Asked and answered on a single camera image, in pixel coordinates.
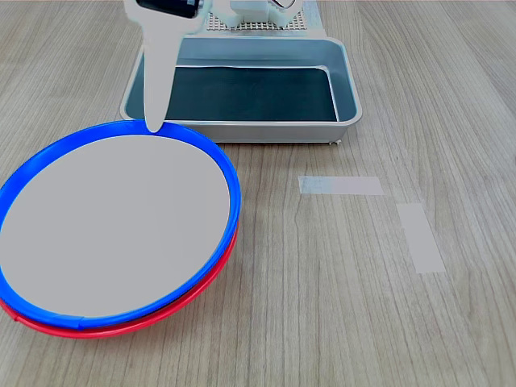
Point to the white plate blue rim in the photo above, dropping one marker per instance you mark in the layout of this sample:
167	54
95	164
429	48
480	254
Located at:
113	221

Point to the steel tray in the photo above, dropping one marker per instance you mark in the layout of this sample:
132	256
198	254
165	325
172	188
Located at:
282	131

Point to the translucent tape strip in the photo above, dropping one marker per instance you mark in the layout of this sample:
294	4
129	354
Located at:
342	186
421	238

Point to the white plate red rim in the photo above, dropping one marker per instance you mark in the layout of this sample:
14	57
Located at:
72	334

